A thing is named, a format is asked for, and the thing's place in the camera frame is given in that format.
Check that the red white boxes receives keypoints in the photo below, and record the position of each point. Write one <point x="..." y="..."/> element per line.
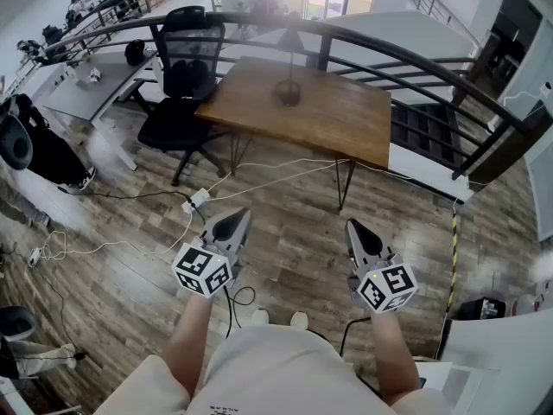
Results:
<point x="545" y="296"/>

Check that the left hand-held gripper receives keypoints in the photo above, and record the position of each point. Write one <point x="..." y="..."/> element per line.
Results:
<point x="201" y="270"/>

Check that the black box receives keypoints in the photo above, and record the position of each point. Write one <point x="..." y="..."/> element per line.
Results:
<point x="479" y="309"/>

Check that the person's right forearm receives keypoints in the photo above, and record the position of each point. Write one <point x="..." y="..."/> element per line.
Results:
<point x="395" y="353"/>

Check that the dark staircase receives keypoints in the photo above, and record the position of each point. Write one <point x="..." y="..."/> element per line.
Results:
<point x="432" y="132"/>

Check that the black desk lamp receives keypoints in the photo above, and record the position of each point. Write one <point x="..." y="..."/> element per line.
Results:
<point x="291" y="41"/>

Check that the person's white shirt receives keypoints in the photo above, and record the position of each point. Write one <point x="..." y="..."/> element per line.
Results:
<point x="281" y="374"/>

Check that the white power strip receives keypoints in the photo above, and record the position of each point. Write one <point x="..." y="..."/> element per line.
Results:
<point x="196" y="199"/>

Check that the person's left forearm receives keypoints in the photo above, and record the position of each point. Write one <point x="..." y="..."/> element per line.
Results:
<point x="188" y="344"/>

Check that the person's right white shoe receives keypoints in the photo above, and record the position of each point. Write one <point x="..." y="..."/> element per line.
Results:
<point x="299" y="320"/>

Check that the small white box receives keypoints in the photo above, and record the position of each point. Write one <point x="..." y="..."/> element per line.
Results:
<point x="94" y="76"/>

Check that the black bag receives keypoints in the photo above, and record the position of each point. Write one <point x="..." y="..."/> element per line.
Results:
<point x="135" y="52"/>

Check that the white power adapter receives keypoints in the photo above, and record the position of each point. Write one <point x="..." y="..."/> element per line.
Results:
<point x="33" y="256"/>

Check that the person's left white shoe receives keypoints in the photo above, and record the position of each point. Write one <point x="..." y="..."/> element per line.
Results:
<point x="260" y="317"/>

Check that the dark curved railing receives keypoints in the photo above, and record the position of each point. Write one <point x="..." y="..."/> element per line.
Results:
<point x="325" y="50"/>

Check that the white balcony edge panel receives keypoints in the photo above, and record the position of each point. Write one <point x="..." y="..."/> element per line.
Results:
<point x="432" y="175"/>

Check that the yellow black striped tape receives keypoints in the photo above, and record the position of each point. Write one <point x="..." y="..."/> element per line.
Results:
<point x="453" y="266"/>

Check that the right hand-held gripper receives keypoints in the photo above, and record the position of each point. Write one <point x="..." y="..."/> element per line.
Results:
<point x="386" y="288"/>

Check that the grey desk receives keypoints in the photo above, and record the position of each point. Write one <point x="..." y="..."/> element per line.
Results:
<point x="95" y="93"/>

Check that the white wall charger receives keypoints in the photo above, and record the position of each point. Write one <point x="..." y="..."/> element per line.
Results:
<point x="547" y="91"/>

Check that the black mesh office chair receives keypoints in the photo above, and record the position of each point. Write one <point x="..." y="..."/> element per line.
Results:
<point x="173" y="123"/>

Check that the person's white shoe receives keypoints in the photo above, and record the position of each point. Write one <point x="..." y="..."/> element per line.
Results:
<point x="299" y="320"/>
<point x="260" y="317"/>

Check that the white table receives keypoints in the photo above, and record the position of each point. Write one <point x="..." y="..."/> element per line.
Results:
<point x="505" y="361"/>

